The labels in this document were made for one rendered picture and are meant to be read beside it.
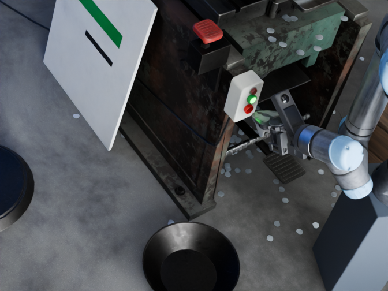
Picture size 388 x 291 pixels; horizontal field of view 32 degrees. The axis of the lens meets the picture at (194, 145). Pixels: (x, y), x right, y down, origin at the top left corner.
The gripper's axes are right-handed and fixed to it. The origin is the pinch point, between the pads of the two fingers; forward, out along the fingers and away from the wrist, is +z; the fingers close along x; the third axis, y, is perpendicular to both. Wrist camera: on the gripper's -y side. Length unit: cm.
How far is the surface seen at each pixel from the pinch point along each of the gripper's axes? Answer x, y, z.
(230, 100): -3.7, -3.5, 5.8
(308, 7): 19.0, -24.2, -3.7
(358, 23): 46.1, -10.8, 5.2
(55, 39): -13, -10, 99
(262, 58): 13.5, -9.1, 11.4
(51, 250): -52, 38, 44
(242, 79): -1.6, -9.7, 1.7
